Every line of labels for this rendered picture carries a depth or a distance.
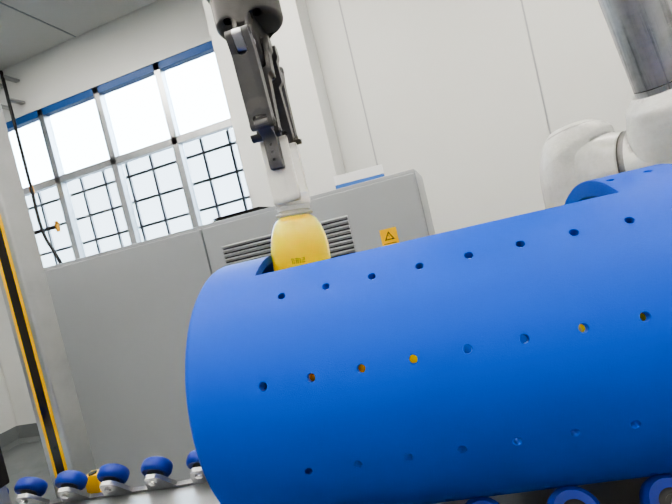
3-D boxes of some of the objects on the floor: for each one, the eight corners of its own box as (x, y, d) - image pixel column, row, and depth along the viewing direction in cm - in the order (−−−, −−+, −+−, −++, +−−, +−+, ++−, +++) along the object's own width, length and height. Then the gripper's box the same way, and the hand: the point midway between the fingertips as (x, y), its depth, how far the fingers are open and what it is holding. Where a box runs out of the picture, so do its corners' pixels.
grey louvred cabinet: (159, 463, 302) (106, 259, 297) (480, 432, 243) (422, 176, 238) (97, 517, 250) (32, 269, 245) (488, 492, 191) (413, 167, 186)
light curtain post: (167, 827, 102) (-24, 103, 96) (191, 827, 101) (-1, 96, 95) (152, 865, 96) (-52, 96, 90) (177, 865, 95) (-28, 87, 89)
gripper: (239, 35, 57) (282, 212, 58) (173, -38, 41) (234, 209, 42) (293, 17, 56) (336, 198, 57) (247, -66, 40) (309, 190, 41)
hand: (286, 173), depth 49 cm, fingers closed on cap, 4 cm apart
